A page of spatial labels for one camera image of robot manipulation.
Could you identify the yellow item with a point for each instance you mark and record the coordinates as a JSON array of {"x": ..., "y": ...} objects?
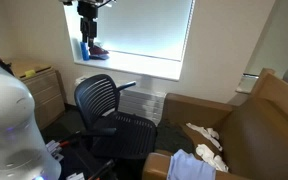
[{"x": 30, "y": 73}]

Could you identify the blue bottle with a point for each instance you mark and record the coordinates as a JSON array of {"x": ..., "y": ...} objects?
[{"x": 84, "y": 51}]

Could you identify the crumpled white cloth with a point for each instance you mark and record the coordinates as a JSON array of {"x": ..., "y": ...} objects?
[{"x": 210, "y": 156}]

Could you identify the long white cloth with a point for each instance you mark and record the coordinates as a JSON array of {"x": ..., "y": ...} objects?
[{"x": 205, "y": 132}]

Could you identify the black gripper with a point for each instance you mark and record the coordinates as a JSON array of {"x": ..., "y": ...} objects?
[{"x": 87, "y": 9}]

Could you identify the light blue cloth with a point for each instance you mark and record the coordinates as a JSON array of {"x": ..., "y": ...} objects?
[{"x": 189, "y": 168}]

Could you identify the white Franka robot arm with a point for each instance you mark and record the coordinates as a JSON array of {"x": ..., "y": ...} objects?
[{"x": 10, "y": 126}]

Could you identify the small white box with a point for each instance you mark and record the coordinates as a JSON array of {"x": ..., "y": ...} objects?
[{"x": 75, "y": 176}]

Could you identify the brown leather armchair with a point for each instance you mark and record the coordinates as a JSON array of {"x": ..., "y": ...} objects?
[{"x": 260, "y": 140}]

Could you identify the wooden dresser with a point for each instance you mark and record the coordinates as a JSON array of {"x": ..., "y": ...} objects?
[{"x": 47, "y": 96}]

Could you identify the white plug cluster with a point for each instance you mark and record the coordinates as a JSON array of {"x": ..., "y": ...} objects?
[{"x": 54, "y": 150}]

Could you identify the black mesh office chair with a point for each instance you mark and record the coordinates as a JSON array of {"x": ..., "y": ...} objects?
[{"x": 124, "y": 133}]

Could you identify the small side shelf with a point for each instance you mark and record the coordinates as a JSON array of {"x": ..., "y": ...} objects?
[{"x": 247, "y": 85}]

